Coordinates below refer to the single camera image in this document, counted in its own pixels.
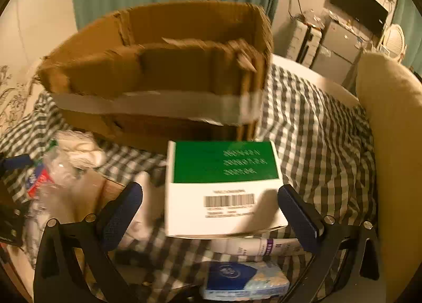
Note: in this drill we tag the crushed clear plastic bottle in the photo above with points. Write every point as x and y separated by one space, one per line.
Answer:
56 177

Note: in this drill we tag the white lace cloth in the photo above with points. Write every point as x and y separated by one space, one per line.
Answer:
82 149

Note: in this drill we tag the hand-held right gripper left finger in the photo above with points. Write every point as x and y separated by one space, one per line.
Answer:
121 215

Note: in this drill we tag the crumpled white tissue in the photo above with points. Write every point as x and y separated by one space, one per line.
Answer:
146 204

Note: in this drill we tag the brown cardboard piece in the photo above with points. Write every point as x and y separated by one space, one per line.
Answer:
110 195

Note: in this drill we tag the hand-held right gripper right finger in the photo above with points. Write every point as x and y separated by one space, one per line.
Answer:
300 220

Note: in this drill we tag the green and white box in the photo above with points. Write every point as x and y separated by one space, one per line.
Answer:
217 197

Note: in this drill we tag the beige cushion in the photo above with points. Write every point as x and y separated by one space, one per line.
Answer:
395 144

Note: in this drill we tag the brown cardboard box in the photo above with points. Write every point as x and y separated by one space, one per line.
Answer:
184 68

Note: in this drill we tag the floral print pillow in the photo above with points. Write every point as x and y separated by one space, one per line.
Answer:
13 95

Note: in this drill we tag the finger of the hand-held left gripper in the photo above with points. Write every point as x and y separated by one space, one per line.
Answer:
19 161
10 223

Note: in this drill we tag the white bottle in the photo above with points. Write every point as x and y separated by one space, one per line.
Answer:
244 245

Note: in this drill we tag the black flat television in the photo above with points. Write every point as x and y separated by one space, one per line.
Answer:
359 4

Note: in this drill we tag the white round chair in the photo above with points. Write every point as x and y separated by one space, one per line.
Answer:
394 40

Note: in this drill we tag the grey checkered blanket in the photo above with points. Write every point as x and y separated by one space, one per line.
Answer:
316 144

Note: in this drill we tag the blue tissue packet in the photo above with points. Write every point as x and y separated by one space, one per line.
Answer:
244 278

